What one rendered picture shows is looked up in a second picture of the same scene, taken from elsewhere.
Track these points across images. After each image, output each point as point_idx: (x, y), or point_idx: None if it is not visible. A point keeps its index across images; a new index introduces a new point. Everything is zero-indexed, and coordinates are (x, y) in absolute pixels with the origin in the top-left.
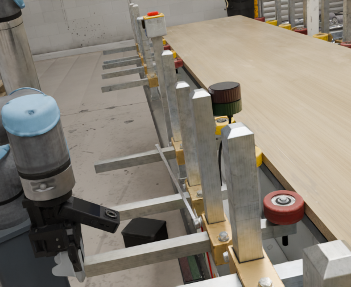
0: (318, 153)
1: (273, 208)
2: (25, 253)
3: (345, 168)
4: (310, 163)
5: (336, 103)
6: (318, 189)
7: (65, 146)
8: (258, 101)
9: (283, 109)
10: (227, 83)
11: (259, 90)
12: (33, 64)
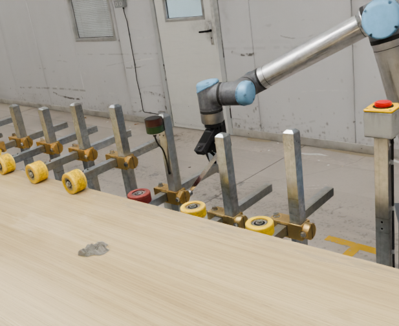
0: (139, 224)
1: (140, 188)
2: None
3: (114, 220)
4: (140, 217)
5: (161, 287)
6: (124, 205)
7: (200, 105)
8: (264, 263)
9: (217, 260)
10: (152, 118)
11: (296, 286)
12: (395, 92)
